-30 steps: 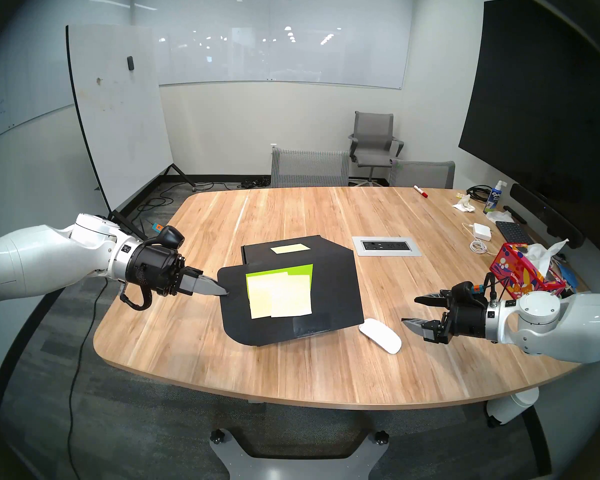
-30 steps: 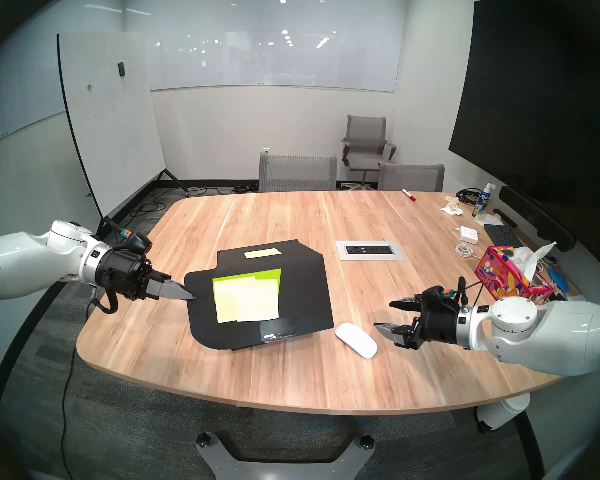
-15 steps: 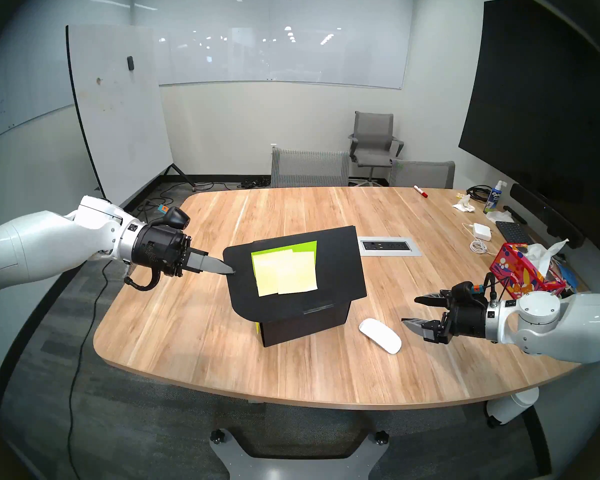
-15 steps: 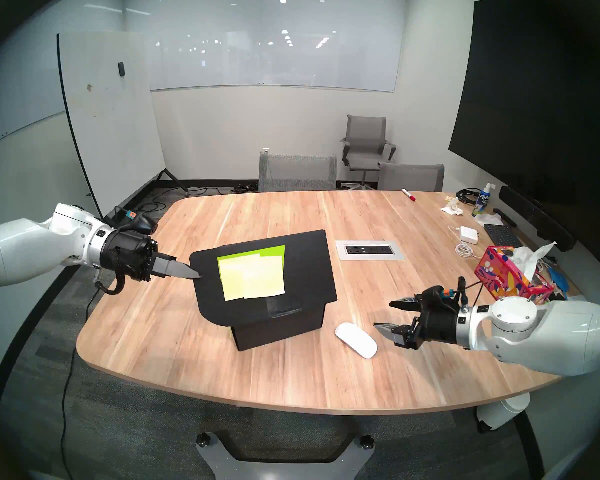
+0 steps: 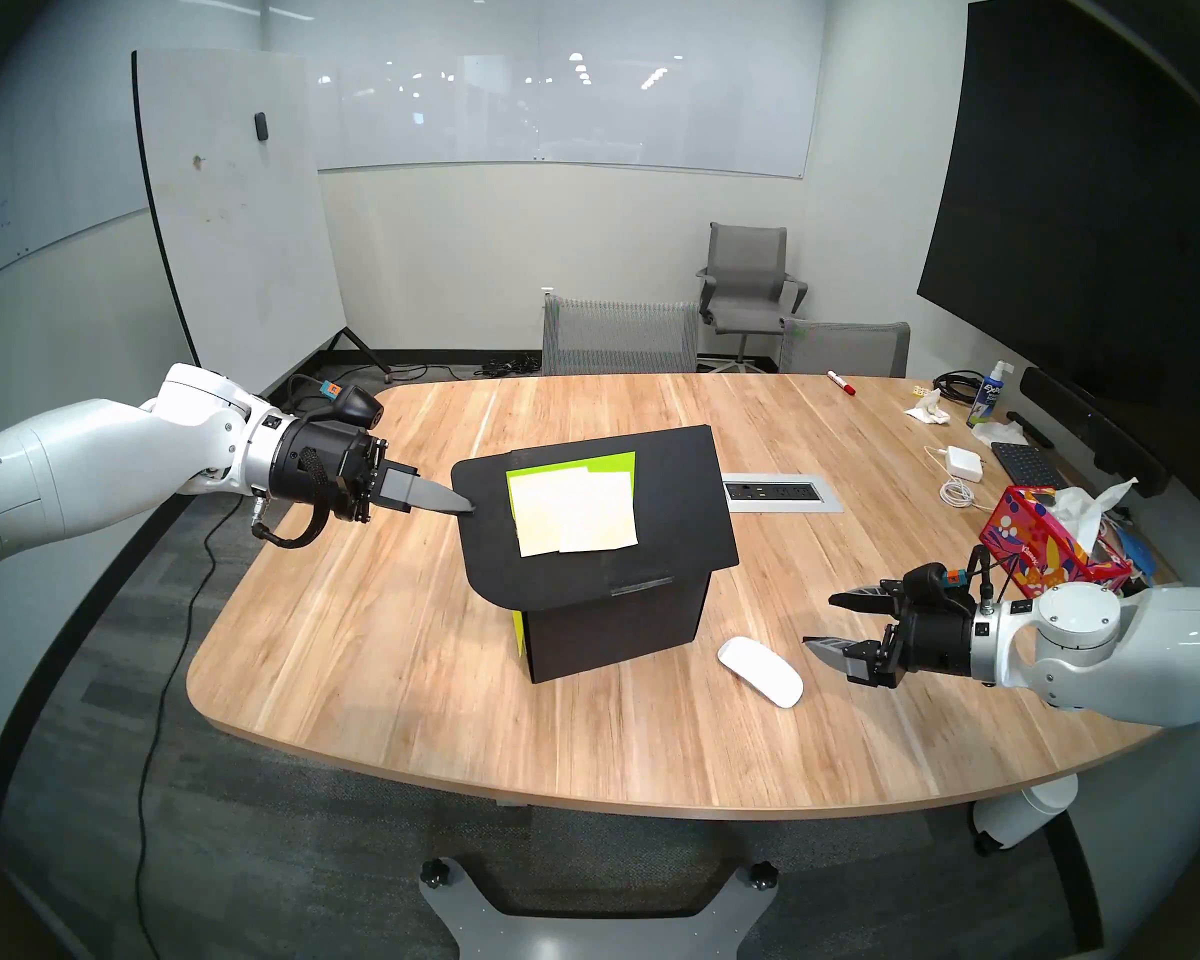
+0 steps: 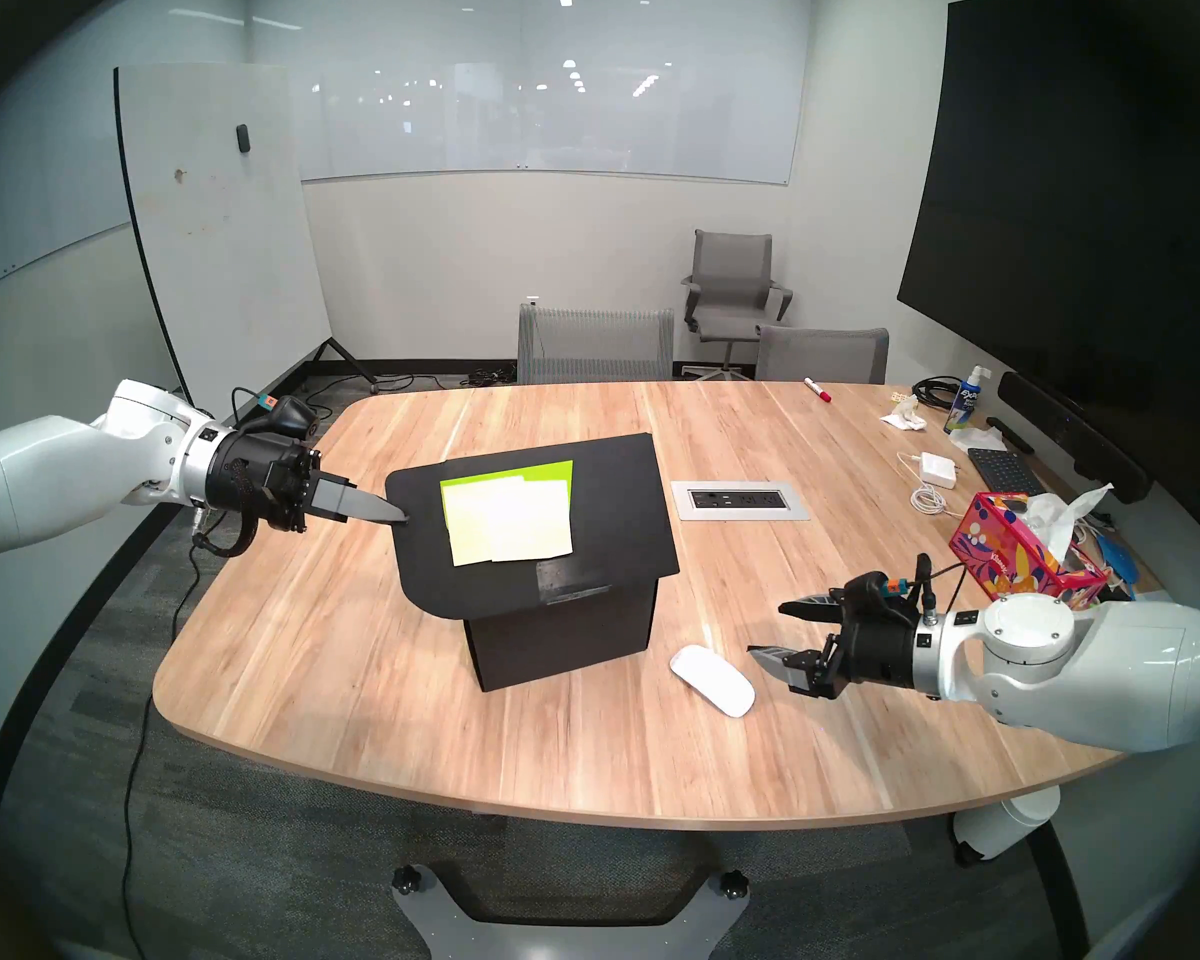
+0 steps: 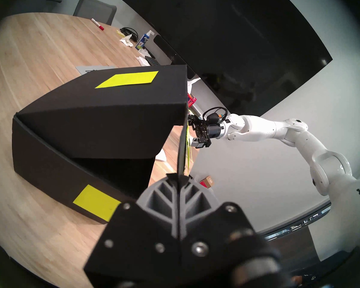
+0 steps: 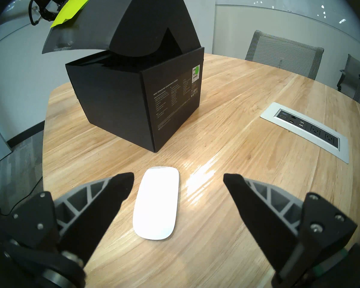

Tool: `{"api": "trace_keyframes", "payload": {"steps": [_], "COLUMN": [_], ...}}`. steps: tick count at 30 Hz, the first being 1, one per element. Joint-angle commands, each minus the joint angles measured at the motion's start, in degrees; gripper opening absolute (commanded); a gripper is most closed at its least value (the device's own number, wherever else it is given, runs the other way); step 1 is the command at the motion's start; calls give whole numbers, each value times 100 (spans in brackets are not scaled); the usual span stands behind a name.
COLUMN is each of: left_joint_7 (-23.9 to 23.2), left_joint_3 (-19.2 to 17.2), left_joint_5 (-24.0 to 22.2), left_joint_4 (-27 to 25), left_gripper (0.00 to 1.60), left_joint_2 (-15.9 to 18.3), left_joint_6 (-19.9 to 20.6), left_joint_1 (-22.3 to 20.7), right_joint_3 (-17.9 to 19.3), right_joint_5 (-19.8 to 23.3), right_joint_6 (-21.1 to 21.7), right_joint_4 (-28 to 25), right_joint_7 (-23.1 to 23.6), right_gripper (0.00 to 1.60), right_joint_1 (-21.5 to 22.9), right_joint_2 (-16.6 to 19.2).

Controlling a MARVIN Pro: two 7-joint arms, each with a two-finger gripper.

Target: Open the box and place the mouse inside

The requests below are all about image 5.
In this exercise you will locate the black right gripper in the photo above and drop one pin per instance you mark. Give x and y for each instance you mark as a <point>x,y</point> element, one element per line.
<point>935,638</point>

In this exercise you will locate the grey ribbed mesh chair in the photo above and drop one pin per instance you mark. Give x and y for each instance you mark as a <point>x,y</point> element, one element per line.
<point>620,336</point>

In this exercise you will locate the clear tape strip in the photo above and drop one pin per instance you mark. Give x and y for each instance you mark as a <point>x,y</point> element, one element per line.
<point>640,583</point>

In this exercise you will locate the pale yellow sticky note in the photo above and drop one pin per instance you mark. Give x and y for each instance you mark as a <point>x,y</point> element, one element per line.
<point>605,513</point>

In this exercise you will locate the large black wall screen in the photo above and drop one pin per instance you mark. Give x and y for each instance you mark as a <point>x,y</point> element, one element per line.
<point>1080,198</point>

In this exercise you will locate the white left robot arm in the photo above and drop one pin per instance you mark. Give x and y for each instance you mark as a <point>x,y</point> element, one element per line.
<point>80,458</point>

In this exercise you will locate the black keyboard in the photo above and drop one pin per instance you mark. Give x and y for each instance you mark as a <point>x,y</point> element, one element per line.
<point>1028,466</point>

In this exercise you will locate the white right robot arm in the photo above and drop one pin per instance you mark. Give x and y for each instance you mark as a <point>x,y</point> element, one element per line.
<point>1140,648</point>

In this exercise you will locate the black video sound bar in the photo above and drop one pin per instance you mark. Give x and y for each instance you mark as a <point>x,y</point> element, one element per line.
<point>1090,428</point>

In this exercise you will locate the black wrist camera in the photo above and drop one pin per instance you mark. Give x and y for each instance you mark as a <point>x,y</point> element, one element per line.
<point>352,403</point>
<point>935,580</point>

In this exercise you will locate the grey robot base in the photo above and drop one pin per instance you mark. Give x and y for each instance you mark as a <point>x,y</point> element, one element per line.
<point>600,940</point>

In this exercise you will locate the white tissue in box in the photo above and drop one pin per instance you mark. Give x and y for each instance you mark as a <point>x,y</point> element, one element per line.
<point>1085,518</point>

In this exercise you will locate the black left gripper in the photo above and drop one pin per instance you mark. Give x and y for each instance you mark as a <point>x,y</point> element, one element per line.
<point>325,468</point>

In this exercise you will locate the whiteboard cleaner spray bottle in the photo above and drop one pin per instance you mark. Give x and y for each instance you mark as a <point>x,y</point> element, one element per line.
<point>988,398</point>

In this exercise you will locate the red whiteboard marker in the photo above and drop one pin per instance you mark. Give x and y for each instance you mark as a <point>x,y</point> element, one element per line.
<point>841,383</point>

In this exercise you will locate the flat white tissue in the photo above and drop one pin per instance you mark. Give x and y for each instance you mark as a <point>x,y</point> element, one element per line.
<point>1000,433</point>

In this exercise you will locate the wall whiteboard with writing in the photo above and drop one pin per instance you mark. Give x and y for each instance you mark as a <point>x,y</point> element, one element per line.
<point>30,218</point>

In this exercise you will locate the grey table power outlet plate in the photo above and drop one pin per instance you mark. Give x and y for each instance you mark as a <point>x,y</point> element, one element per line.
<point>790,496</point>

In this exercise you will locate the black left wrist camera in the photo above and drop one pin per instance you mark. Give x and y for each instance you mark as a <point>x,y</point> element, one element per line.
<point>352,403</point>

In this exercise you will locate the glass wall board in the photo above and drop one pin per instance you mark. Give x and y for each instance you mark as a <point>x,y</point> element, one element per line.
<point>580,108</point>

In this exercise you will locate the black cardboard box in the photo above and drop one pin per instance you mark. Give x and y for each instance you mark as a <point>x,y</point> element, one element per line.
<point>680,508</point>

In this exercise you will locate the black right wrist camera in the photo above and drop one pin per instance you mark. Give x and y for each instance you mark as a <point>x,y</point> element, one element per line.
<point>935,580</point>

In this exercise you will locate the grey office chair with armrests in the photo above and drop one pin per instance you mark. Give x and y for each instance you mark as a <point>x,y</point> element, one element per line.
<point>750,268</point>

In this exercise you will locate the chartreuse sticky note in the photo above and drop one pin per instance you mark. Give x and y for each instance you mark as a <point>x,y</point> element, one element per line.
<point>519,633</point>

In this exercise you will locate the crumpled white tissue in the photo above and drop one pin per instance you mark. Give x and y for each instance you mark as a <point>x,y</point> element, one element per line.
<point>928,411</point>

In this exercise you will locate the colourful red tissue box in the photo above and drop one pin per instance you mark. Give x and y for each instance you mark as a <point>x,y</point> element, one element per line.
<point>1025,538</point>

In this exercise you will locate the white power adapter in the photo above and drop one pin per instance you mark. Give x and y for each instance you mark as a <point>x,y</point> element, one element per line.
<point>964,464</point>

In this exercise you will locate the mobile whiteboard on stand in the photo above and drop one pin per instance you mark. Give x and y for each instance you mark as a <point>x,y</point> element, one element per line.
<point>240,238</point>

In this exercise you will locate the white computer mouse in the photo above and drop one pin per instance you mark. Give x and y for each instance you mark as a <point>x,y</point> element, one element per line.
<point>760,673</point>

